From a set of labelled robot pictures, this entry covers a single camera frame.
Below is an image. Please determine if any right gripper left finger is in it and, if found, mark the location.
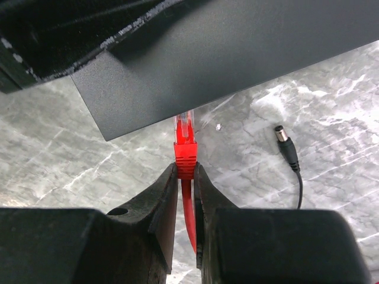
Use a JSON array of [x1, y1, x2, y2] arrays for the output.
[[1, 164, 178, 283]]

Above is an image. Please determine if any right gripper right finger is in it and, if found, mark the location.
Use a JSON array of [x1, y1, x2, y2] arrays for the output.
[[194, 164, 372, 283]]

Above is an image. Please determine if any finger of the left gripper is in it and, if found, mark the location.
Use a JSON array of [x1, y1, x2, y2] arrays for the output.
[[1, 1, 190, 94]]

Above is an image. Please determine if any red ethernet cable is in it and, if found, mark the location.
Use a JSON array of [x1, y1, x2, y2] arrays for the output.
[[173, 108, 198, 255]]

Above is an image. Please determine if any black network switch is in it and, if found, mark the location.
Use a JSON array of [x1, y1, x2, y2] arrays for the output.
[[72, 1, 378, 140]]

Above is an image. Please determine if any black power cable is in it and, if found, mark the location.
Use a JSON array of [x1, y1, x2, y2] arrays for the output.
[[274, 124, 304, 209]]

